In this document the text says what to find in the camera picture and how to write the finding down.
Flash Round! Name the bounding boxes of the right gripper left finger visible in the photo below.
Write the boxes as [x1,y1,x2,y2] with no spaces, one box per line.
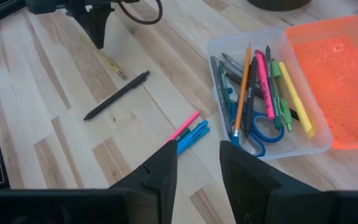
[109,139,178,224]

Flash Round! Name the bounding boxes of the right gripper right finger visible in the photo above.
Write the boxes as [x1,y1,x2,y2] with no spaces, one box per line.
[219,139,331,224]

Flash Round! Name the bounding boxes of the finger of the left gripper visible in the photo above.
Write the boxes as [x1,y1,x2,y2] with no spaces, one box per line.
[74,7,115,50]

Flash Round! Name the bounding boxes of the yellow pencil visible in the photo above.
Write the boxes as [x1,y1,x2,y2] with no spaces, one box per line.
[79,35,127,81]

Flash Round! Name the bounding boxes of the dark green pen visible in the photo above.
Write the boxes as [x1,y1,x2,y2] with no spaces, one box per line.
[177,127,192,141]

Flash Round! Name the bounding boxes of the teal pen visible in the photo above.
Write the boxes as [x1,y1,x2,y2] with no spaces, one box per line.
[177,120,211,156]

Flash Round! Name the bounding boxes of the pink pencil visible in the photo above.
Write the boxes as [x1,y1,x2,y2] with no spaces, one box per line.
[165,110,201,144]

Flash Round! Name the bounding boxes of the black click pen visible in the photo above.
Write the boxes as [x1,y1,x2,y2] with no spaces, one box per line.
[83,70,151,121]

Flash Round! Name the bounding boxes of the dark green marker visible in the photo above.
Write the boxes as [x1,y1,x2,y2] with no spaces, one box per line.
[265,45,283,131]
[218,63,233,110]

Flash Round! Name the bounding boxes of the pink highlighter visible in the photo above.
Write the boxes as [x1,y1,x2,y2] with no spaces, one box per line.
[254,49,275,121]

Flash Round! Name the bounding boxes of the grey marker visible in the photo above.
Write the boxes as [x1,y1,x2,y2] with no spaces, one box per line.
[209,55,233,134]

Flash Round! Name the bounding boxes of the clear plastic supply box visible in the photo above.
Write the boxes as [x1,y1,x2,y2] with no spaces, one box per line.
[206,27,334,161]

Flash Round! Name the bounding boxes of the orange plastic box lid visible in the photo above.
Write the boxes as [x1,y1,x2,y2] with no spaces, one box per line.
[284,14,358,151]

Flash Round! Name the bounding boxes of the blue scissors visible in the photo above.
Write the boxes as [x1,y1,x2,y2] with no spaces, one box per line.
[227,99,285,158]

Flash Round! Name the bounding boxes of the orange pencil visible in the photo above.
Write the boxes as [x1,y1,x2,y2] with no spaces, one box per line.
[232,43,252,147]

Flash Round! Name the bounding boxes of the yellow highlighter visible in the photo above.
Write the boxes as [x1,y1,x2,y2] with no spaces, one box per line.
[278,61,317,139]

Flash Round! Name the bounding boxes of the grey pen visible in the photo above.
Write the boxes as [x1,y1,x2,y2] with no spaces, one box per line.
[221,52,245,73]

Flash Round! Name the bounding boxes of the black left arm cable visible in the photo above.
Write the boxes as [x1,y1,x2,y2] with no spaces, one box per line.
[118,0,163,26]

